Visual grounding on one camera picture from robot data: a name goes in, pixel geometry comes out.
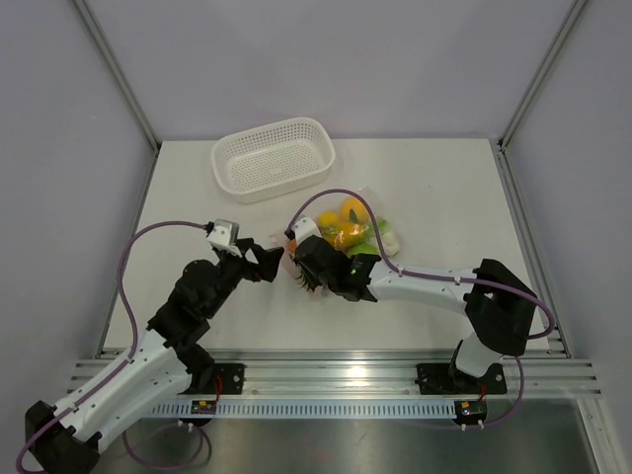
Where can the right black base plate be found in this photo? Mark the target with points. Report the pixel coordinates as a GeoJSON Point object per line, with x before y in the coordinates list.
{"type": "Point", "coordinates": [439, 378]}

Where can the right aluminium frame post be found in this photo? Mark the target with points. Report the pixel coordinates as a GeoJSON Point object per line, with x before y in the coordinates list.
{"type": "Point", "coordinates": [543, 70]}

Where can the fake yellow mango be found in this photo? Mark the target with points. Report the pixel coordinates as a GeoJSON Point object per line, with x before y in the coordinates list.
{"type": "Point", "coordinates": [353, 210]}

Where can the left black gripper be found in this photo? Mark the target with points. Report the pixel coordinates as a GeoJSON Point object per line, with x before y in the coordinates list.
{"type": "Point", "coordinates": [268, 260]}

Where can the left aluminium frame post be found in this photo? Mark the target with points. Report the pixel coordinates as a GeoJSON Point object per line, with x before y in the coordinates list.
{"type": "Point", "coordinates": [88, 19]}

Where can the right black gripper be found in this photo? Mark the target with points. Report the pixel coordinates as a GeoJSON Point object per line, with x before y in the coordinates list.
{"type": "Point", "coordinates": [316, 281]}

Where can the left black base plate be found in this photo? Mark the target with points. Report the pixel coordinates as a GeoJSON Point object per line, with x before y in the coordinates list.
{"type": "Point", "coordinates": [228, 378]}

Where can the aluminium mounting rail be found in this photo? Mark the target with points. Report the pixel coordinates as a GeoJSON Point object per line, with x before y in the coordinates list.
{"type": "Point", "coordinates": [390, 374]}

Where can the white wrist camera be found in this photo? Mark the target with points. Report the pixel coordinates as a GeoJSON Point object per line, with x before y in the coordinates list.
{"type": "Point", "coordinates": [222, 236]}
{"type": "Point", "coordinates": [303, 228]}

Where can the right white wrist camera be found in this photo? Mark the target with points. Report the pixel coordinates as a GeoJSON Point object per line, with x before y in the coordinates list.
{"type": "Point", "coordinates": [303, 228]}

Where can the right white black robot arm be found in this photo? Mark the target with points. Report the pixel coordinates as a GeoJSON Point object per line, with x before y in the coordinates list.
{"type": "Point", "coordinates": [497, 304]}

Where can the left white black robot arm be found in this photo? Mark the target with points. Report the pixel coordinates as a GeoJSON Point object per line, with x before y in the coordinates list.
{"type": "Point", "coordinates": [163, 361]}

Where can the clear zip top bag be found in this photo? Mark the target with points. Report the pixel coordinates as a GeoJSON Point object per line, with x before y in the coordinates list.
{"type": "Point", "coordinates": [350, 238]}

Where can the white slotted cable duct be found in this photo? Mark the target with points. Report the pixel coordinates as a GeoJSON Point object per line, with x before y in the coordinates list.
{"type": "Point", "coordinates": [197, 409]}

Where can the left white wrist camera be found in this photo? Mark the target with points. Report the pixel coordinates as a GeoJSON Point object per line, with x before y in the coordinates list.
{"type": "Point", "coordinates": [222, 236]}

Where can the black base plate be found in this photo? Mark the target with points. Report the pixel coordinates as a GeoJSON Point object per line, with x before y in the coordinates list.
{"type": "Point", "coordinates": [228, 378]}
{"type": "Point", "coordinates": [439, 378]}

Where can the aluminium frame post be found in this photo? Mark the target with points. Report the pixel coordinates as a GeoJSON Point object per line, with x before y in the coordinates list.
{"type": "Point", "coordinates": [88, 19]}
{"type": "Point", "coordinates": [543, 70]}

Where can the white perforated plastic basket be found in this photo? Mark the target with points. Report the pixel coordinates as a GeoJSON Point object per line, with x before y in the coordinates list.
{"type": "Point", "coordinates": [272, 160]}

